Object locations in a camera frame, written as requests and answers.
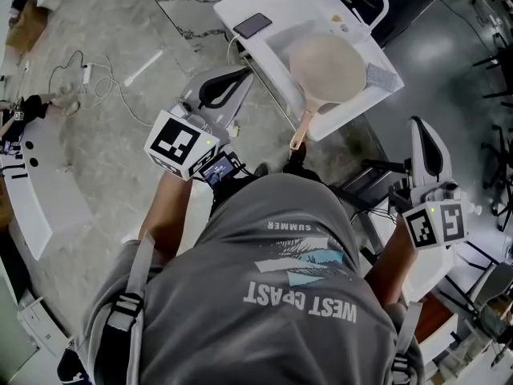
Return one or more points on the grey printed t-shirt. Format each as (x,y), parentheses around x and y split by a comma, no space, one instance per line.
(248,287)

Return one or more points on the white curved desk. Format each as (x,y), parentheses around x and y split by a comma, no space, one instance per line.
(36,191)

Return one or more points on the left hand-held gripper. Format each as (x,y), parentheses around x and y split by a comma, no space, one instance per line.
(180,144)

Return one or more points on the grey scrubber pad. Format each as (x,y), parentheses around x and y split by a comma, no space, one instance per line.
(380,78)

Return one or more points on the white power strip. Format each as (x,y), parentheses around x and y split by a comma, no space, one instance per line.
(87,73)

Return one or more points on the black metal stand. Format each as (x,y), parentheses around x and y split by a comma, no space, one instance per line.
(372,183)

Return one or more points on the cardboard box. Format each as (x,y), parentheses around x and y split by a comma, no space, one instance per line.
(26,26)

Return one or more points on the person's black shoe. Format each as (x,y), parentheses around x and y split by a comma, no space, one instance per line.
(298,163)

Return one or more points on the person's right forearm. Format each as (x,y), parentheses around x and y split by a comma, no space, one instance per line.
(394,263)

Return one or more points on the translucent plastic tray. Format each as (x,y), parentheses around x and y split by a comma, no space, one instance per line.
(280,42)

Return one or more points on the person's left forearm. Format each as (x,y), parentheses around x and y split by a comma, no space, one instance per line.
(168,207)

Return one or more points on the black chest screen device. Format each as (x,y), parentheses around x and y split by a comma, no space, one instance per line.
(218,168)

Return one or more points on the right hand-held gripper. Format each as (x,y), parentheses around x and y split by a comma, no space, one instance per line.
(435,225)

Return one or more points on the white side table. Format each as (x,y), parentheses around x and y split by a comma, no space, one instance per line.
(433,271)

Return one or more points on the black smartphone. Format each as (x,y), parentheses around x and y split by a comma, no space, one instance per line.
(252,25)

